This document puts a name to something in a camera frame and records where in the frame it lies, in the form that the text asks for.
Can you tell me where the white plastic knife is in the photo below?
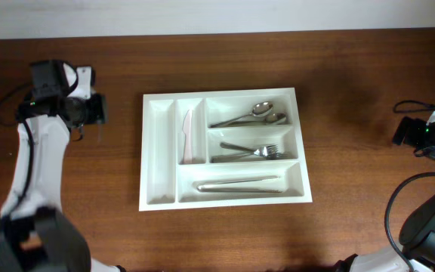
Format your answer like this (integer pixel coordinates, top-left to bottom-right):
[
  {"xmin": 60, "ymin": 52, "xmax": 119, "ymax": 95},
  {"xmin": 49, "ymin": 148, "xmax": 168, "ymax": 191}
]
[{"xmin": 182, "ymin": 110, "xmax": 193, "ymax": 164}]

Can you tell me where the steel spoon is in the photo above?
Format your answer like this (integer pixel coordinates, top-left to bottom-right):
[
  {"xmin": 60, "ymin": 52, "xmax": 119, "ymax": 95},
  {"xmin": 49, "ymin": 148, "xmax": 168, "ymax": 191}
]
[
  {"xmin": 230, "ymin": 113, "xmax": 288, "ymax": 126},
  {"xmin": 211, "ymin": 101, "xmax": 273, "ymax": 128}
]

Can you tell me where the steel fork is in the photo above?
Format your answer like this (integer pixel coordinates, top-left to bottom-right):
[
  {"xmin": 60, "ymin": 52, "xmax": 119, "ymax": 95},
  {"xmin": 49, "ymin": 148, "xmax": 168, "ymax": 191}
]
[
  {"xmin": 220, "ymin": 142, "xmax": 278, "ymax": 158},
  {"xmin": 211, "ymin": 153, "xmax": 289, "ymax": 163}
]

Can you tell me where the small steel teaspoon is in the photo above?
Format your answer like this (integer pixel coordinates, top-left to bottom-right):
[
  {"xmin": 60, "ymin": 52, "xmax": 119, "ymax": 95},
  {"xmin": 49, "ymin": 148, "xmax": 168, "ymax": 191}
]
[{"xmin": 97, "ymin": 124, "xmax": 103, "ymax": 144}]

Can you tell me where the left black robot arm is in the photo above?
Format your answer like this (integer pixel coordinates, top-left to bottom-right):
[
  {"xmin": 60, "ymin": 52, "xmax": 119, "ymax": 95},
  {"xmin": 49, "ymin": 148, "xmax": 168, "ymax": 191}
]
[{"xmin": 0, "ymin": 60, "xmax": 124, "ymax": 272}]

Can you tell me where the steel fork in tray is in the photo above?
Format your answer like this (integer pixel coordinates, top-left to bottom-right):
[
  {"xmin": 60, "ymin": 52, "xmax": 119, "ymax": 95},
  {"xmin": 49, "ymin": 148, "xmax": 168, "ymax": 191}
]
[{"xmin": 220, "ymin": 142, "xmax": 278, "ymax": 158}]

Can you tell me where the white plastic cutlery tray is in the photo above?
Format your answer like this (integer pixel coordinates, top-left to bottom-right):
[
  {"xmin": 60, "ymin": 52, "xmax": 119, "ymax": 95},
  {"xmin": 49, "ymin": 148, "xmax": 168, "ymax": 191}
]
[{"xmin": 139, "ymin": 88, "xmax": 312, "ymax": 211}]

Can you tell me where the right black cable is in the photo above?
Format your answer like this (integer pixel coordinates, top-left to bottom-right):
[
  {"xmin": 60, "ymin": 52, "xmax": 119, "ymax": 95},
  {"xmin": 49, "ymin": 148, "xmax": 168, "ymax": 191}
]
[{"xmin": 384, "ymin": 99, "xmax": 435, "ymax": 272}]

